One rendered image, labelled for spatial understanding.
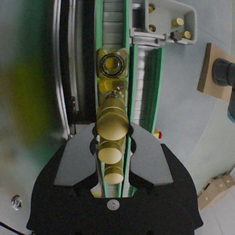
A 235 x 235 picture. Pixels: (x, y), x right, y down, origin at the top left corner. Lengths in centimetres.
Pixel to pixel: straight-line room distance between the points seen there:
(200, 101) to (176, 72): 23
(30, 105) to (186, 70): 62
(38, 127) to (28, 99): 5
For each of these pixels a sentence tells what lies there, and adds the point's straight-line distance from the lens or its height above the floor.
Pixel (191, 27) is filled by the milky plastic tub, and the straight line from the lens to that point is 60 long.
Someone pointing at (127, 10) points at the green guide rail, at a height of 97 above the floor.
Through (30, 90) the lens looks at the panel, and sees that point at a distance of 21.
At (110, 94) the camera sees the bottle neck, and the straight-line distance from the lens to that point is 18.
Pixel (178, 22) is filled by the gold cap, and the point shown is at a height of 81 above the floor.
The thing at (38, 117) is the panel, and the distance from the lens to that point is 23.
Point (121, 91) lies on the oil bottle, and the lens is 20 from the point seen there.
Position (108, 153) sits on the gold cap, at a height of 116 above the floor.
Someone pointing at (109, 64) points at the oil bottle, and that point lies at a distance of 22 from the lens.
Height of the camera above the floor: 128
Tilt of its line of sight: 62 degrees down
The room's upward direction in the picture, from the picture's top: 177 degrees clockwise
